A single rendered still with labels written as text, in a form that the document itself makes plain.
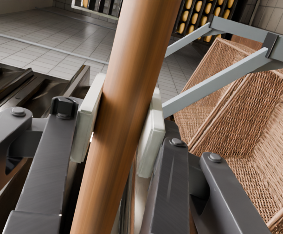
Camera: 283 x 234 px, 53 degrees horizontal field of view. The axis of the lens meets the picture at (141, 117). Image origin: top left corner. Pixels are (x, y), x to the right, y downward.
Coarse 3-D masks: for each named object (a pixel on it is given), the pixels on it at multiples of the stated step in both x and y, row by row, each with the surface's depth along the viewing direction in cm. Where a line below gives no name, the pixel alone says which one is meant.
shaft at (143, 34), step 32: (128, 0) 14; (160, 0) 14; (128, 32) 14; (160, 32) 14; (128, 64) 15; (160, 64) 16; (128, 96) 16; (96, 128) 17; (128, 128) 16; (96, 160) 18; (128, 160) 18; (96, 192) 18; (96, 224) 19
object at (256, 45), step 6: (234, 36) 174; (240, 42) 162; (246, 42) 154; (252, 42) 146; (258, 42) 140; (252, 48) 145; (258, 48) 138; (282, 102) 108; (282, 120) 105; (258, 132) 119; (270, 180) 103; (252, 186) 114
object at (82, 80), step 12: (84, 72) 149; (72, 84) 129; (84, 84) 151; (72, 96) 123; (84, 96) 156; (24, 168) 72; (12, 180) 65; (24, 180) 73; (0, 192) 60; (12, 192) 66; (0, 204) 60; (12, 204) 66; (0, 216) 60; (0, 228) 61
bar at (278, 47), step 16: (192, 32) 97; (208, 32) 97; (224, 32) 97; (240, 32) 96; (256, 32) 96; (272, 32) 99; (176, 48) 99; (272, 48) 50; (240, 64) 53; (256, 64) 53; (272, 64) 53; (208, 80) 55; (224, 80) 54; (176, 96) 57; (192, 96) 55; (128, 176) 39; (128, 192) 36; (128, 208) 33; (128, 224) 31
